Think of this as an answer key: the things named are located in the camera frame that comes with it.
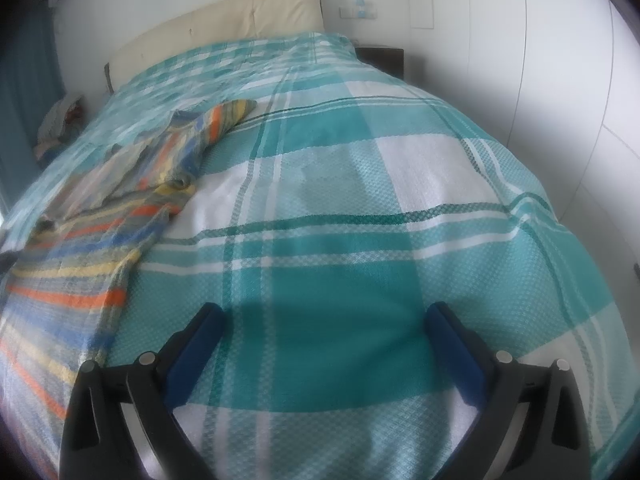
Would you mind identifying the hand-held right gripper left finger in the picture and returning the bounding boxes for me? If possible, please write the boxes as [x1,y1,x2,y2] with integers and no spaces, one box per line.
[57,302,227,480]

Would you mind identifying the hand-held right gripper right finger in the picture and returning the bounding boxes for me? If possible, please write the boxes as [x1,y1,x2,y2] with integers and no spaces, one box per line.
[424,301,592,480]

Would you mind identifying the striped knit shirt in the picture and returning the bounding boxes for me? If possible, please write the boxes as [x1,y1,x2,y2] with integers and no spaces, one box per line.
[0,99,259,423]

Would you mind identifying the pile of clothes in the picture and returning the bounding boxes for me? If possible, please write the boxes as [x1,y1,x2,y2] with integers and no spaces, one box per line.
[33,94,89,158]

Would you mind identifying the teal plaid blanket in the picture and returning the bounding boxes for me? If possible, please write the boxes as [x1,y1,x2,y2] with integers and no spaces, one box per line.
[0,31,640,480]

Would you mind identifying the dark wooden nightstand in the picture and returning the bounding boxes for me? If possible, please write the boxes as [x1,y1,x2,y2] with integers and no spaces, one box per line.
[354,46,405,81]

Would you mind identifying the blue curtain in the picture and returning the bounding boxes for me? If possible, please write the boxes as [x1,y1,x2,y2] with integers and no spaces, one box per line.
[0,2,67,223]

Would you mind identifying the white wardrobe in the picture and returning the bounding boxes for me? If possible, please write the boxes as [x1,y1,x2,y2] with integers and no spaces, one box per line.
[404,0,640,286]

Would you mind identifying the cream padded headboard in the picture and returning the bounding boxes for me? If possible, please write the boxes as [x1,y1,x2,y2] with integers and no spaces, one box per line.
[103,0,327,95]

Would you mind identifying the white wall socket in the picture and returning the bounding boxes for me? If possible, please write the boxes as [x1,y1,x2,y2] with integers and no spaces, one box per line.
[338,0,377,19]

